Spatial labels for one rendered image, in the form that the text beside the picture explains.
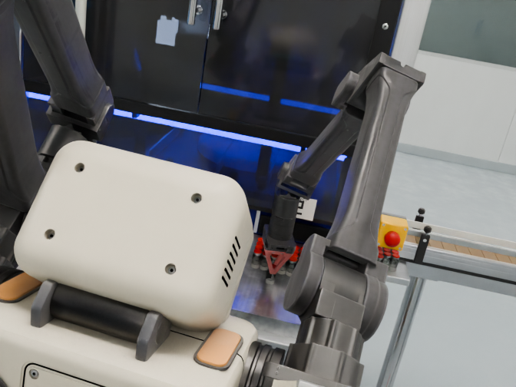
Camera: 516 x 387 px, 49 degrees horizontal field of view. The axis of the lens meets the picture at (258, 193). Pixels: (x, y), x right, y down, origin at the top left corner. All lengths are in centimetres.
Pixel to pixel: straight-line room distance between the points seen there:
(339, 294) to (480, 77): 561
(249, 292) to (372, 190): 66
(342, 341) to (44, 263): 31
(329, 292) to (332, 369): 9
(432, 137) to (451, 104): 38
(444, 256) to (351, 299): 104
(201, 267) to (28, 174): 28
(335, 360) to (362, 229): 18
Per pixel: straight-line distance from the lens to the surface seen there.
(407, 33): 140
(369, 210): 73
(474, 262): 171
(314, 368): 61
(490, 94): 626
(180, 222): 54
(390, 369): 193
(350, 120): 98
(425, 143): 627
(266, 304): 132
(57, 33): 69
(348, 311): 65
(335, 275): 67
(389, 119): 82
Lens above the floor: 159
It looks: 22 degrees down
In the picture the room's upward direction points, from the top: 10 degrees clockwise
